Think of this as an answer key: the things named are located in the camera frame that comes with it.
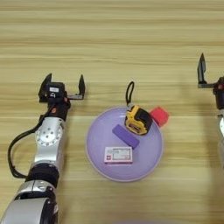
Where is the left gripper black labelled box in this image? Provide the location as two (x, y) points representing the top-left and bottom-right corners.
(45, 81), (66, 99)

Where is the yellow black tape measure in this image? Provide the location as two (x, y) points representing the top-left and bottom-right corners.
(124, 80), (154, 137)

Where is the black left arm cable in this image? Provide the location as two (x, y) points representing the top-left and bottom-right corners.
(7, 107), (57, 179)

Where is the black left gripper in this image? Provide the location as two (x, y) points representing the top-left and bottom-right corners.
(38, 73), (87, 122)

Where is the round purple plate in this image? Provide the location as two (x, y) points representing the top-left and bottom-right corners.
(85, 106), (165, 183)

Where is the red cube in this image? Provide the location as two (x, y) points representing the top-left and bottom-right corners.
(149, 105), (171, 129)

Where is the white and red card box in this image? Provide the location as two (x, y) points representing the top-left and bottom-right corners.
(103, 145), (134, 165)

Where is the purple rectangular block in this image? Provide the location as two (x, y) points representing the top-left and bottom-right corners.
(111, 123), (141, 150)

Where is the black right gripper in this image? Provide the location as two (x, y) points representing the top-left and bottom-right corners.
(197, 52), (224, 111)

